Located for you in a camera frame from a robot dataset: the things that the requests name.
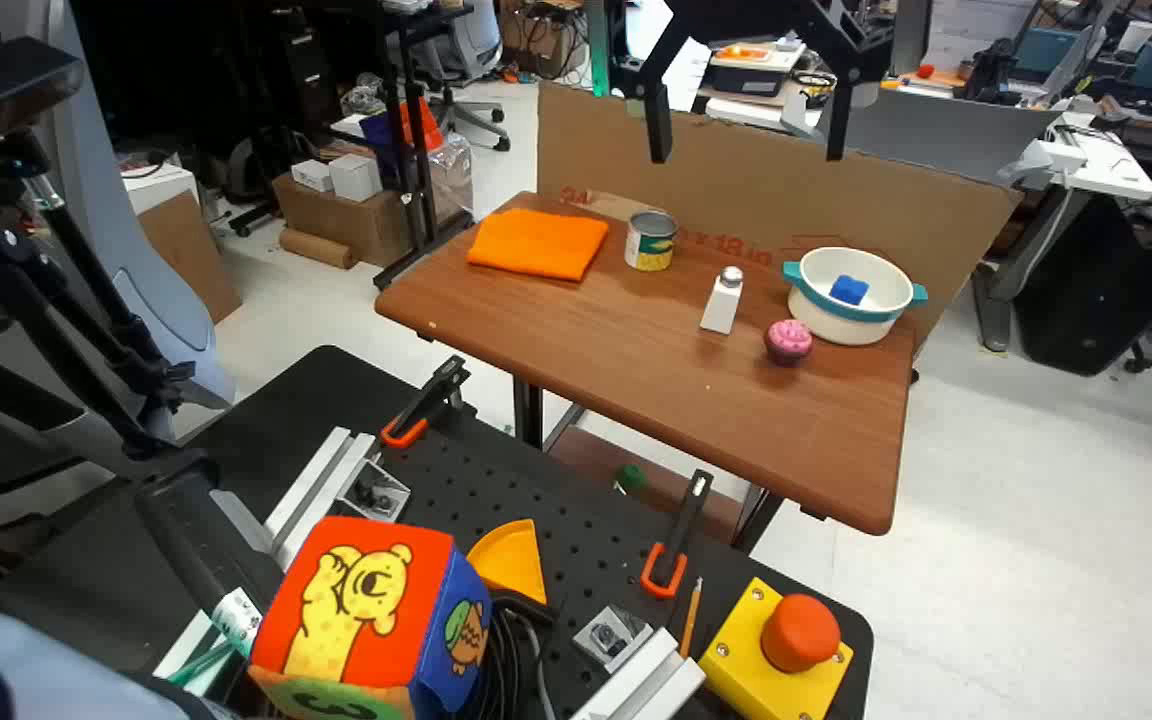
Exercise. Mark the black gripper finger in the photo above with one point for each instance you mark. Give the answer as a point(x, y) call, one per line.
point(657, 123)
point(840, 123)

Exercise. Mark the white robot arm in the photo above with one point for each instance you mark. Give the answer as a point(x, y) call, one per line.
point(18, 674)

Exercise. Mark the white bowl with teal rim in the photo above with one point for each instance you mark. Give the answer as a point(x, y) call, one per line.
point(821, 322)

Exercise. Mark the plush cube with bear print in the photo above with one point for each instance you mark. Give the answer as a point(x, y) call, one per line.
point(351, 626)

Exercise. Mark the grey office partition panel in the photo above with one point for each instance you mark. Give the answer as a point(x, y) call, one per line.
point(939, 135)

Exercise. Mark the brown cardboard backboard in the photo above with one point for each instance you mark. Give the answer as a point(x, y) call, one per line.
point(762, 183)

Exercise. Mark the black box with orange top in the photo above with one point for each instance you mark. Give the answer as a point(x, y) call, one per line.
point(752, 66)

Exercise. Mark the tin can with yellow label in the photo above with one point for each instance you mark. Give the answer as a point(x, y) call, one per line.
point(650, 246)

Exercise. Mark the orange folded cloth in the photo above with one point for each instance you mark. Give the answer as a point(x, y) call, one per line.
point(536, 246)

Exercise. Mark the black office chair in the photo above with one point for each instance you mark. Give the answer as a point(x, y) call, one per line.
point(477, 81)

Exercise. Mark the white salt shaker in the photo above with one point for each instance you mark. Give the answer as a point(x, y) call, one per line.
point(723, 306)

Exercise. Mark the pink toy cupcake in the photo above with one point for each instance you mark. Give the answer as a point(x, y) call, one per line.
point(790, 342)

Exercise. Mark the white desk with papers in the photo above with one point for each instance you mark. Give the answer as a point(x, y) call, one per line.
point(1080, 161)

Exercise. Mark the black pole stand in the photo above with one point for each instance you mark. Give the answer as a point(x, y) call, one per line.
point(414, 161)

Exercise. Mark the black table leg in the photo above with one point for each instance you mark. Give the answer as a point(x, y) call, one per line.
point(758, 517)
point(530, 414)

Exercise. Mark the open brown cardboard box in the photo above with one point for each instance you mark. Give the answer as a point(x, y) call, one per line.
point(351, 220)

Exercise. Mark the brown wooden base board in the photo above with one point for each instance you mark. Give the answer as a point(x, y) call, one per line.
point(600, 460)

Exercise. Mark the small green ball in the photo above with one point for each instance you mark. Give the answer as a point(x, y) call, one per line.
point(631, 477)

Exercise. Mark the orange wedge block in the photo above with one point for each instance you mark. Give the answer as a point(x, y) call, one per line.
point(514, 563)

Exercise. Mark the black and white tag card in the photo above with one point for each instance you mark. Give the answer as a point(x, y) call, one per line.
point(610, 639)
point(373, 489)

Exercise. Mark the cardboard box with white top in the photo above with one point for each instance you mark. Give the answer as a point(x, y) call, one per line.
point(189, 254)

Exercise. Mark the wooden pencil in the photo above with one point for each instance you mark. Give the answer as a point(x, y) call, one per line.
point(694, 618)

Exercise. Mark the aluminium extrusion bar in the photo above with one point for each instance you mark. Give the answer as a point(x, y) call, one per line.
point(322, 489)
point(643, 681)

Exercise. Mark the pale blue fabric cover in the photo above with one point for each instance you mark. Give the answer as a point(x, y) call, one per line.
point(111, 224)

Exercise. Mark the yellow emergency stop button box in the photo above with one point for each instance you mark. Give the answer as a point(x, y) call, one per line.
point(758, 674)

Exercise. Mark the white bar with green strips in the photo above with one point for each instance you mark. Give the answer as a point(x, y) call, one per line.
point(209, 640)

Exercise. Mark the black camera tripod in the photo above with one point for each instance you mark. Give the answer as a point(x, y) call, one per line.
point(18, 283)

